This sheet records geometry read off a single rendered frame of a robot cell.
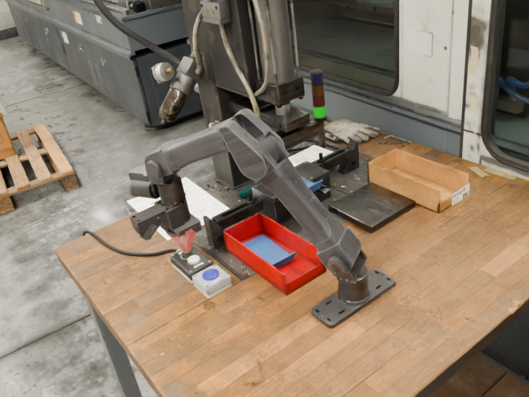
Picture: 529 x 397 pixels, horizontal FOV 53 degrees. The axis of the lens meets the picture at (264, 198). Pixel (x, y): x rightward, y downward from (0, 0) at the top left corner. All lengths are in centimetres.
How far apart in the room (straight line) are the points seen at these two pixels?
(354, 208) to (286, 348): 50
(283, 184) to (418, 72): 95
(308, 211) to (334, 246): 9
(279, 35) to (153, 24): 319
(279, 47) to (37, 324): 201
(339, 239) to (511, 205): 58
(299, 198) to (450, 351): 40
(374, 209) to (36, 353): 181
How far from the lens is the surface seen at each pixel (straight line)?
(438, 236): 138
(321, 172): 150
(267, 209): 145
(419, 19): 184
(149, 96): 452
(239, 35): 134
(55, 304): 297
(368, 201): 148
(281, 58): 132
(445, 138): 186
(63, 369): 259
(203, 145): 110
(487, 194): 156
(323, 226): 107
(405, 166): 165
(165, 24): 449
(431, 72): 185
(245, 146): 102
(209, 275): 125
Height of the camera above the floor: 169
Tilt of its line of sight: 30 degrees down
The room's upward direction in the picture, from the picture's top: 8 degrees counter-clockwise
